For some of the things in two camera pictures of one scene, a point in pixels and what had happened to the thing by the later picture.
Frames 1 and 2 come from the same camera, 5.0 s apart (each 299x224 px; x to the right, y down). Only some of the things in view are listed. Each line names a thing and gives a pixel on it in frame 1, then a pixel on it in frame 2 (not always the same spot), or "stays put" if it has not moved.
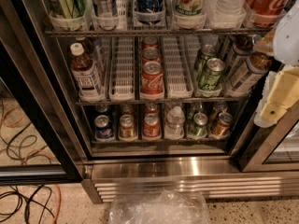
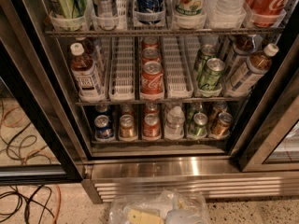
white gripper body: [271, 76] to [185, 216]
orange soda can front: [221, 128] stays put
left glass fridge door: [40, 141] stays put
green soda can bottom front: [199, 128] stays put
